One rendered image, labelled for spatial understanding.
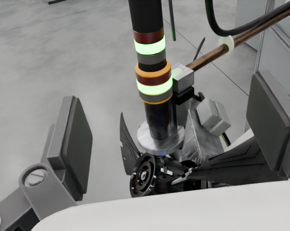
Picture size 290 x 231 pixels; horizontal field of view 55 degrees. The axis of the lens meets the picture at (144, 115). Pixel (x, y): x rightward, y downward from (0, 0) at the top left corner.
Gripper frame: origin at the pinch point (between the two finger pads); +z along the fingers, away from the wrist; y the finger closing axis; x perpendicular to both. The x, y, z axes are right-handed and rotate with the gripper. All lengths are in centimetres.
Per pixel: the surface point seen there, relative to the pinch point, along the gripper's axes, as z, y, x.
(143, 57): 17.1, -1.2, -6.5
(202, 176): 18.2, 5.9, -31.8
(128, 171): 49, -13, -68
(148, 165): 29, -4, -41
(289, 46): 113, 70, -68
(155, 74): 16.6, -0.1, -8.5
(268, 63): 132, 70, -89
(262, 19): 30.4, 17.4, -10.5
